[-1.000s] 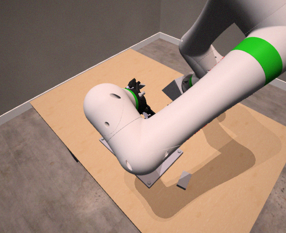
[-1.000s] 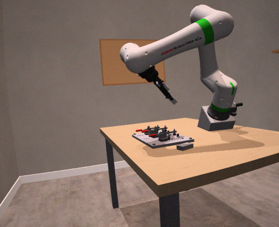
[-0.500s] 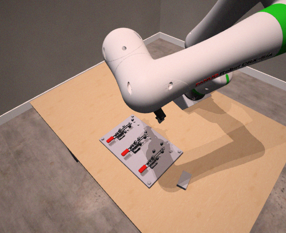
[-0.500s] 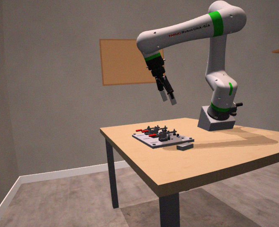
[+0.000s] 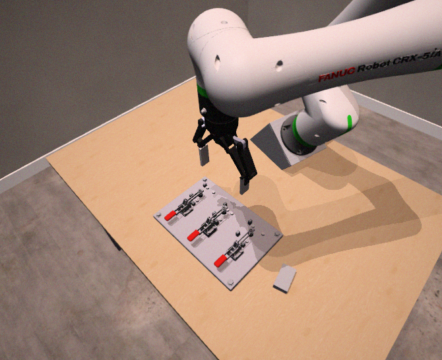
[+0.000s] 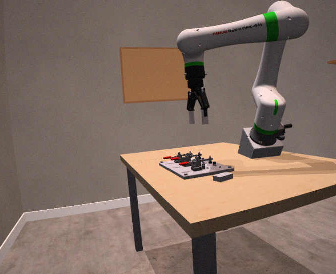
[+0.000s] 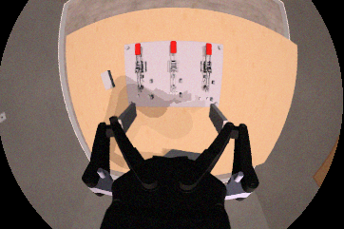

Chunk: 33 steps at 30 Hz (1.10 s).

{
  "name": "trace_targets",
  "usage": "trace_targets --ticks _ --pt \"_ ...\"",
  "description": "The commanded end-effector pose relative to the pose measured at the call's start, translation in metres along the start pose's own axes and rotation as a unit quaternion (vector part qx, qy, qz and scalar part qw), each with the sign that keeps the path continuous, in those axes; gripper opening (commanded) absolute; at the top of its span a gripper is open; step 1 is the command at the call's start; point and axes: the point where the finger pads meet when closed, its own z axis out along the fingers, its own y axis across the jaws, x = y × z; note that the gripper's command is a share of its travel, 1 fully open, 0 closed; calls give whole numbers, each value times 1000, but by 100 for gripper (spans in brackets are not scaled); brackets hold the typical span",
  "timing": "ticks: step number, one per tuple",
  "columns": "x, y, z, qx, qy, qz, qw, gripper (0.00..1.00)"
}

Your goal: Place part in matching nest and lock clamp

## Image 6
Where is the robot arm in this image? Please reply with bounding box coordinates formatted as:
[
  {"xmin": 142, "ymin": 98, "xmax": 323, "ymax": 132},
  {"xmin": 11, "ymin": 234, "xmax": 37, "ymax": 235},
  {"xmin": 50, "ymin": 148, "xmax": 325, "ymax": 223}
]
[{"xmin": 177, "ymin": 1, "xmax": 309, "ymax": 146}]

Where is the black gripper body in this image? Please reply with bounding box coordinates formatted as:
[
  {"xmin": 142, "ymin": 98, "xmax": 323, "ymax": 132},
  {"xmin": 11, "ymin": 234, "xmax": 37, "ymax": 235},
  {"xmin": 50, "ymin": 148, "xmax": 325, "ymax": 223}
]
[{"xmin": 187, "ymin": 79, "xmax": 204, "ymax": 99}]

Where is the toggle clamp with red handle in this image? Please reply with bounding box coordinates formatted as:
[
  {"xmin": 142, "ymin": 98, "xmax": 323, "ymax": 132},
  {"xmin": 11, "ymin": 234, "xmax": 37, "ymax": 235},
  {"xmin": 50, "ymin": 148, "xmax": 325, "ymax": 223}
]
[
  {"xmin": 179, "ymin": 156, "xmax": 213, "ymax": 171},
  {"xmin": 171, "ymin": 152, "xmax": 202, "ymax": 167},
  {"xmin": 164, "ymin": 151, "xmax": 193, "ymax": 163}
]

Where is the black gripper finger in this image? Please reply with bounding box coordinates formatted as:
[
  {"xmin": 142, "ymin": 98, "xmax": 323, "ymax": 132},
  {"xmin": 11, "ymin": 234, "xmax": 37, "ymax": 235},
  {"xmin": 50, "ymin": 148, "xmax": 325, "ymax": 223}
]
[
  {"xmin": 187, "ymin": 91, "xmax": 197, "ymax": 124},
  {"xmin": 193, "ymin": 88, "xmax": 210, "ymax": 124}
]

